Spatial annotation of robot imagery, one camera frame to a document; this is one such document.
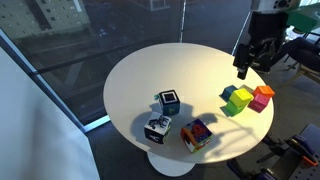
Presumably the dark window corner post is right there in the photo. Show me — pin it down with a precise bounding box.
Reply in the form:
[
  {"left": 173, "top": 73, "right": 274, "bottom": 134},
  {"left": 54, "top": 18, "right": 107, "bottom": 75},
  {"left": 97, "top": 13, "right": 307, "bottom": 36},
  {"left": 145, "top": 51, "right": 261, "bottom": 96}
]
[{"left": 0, "top": 28, "right": 88, "bottom": 133}]

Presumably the blue building block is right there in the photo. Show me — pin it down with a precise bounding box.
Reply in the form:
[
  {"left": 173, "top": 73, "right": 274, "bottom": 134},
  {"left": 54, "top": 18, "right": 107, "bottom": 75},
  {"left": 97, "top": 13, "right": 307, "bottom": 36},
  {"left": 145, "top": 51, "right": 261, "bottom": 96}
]
[{"left": 220, "top": 85, "right": 238, "bottom": 103}]

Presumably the lime green building block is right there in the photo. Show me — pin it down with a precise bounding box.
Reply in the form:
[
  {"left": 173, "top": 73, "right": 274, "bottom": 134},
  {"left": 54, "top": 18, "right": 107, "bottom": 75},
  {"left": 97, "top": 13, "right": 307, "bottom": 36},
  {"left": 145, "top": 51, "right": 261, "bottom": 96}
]
[{"left": 228, "top": 87, "right": 254, "bottom": 109}]

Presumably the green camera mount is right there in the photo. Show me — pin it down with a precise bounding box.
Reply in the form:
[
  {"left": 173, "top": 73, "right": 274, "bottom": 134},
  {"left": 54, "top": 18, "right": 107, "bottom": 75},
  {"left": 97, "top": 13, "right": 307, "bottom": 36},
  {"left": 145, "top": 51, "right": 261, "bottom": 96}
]
[{"left": 286, "top": 9, "right": 320, "bottom": 34}]

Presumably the zebra print picture cube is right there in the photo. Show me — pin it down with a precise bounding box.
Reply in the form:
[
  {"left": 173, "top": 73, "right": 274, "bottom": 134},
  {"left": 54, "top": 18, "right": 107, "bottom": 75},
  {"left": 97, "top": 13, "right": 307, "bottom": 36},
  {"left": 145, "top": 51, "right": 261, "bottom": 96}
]
[{"left": 143, "top": 112, "right": 173, "bottom": 145}]

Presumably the purple orange clamp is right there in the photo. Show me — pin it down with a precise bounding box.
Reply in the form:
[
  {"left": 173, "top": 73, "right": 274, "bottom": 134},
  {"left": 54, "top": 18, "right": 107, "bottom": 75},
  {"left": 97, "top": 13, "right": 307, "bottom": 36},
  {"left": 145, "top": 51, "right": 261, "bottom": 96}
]
[{"left": 289, "top": 134, "right": 320, "bottom": 168}]

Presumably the white table pedestal base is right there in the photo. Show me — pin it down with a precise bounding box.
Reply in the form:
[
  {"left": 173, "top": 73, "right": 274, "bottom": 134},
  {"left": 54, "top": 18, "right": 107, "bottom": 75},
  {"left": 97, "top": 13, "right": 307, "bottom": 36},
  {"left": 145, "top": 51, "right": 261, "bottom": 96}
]
[{"left": 146, "top": 151, "right": 196, "bottom": 178}]

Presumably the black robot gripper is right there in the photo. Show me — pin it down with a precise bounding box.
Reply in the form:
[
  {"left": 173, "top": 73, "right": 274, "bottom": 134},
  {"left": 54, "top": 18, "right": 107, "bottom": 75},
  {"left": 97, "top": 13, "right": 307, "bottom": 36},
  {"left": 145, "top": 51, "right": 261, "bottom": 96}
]
[{"left": 233, "top": 11, "right": 289, "bottom": 80}]

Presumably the purple orange picture cube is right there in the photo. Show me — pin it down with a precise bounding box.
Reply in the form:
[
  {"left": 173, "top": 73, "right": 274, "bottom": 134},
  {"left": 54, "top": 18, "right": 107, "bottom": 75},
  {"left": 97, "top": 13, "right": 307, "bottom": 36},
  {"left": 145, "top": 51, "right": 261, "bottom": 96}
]
[{"left": 180, "top": 118, "right": 214, "bottom": 154}]

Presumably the grey building block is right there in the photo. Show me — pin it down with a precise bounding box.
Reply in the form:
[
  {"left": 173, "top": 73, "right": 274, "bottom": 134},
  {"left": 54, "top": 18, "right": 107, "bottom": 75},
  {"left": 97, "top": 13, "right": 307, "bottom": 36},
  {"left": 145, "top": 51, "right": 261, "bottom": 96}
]
[{"left": 239, "top": 84, "right": 255, "bottom": 94}]

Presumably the square print picture cube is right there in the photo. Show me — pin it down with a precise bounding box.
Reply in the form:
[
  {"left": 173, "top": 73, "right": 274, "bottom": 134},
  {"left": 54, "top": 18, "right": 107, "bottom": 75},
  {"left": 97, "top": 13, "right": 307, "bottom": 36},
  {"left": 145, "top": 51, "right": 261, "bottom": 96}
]
[{"left": 158, "top": 89, "right": 182, "bottom": 117}]

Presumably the black tool stand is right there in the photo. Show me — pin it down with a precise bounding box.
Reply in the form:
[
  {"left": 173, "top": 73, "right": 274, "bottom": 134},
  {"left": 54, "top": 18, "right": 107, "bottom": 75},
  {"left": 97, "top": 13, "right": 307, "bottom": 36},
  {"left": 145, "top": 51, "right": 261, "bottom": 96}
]
[{"left": 228, "top": 123, "right": 320, "bottom": 180}]

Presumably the white floor trim strip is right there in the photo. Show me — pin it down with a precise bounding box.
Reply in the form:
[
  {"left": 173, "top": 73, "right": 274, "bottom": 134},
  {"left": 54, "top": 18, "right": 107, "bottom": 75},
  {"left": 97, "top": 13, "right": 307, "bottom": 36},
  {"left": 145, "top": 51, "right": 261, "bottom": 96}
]
[{"left": 82, "top": 114, "right": 112, "bottom": 133}]

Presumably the pink building block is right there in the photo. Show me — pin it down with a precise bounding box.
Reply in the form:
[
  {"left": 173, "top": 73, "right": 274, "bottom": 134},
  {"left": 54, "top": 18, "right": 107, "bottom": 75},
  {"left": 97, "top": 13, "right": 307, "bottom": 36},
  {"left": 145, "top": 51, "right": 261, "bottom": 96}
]
[{"left": 248, "top": 93, "right": 271, "bottom": 114}]

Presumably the dark window mullion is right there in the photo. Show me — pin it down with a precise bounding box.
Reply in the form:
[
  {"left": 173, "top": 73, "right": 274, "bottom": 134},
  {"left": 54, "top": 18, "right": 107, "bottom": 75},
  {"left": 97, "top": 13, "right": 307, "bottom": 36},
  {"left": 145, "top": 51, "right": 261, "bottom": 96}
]
[{"left": 179, "top": 0, "right": 187, "bottom": 44}]

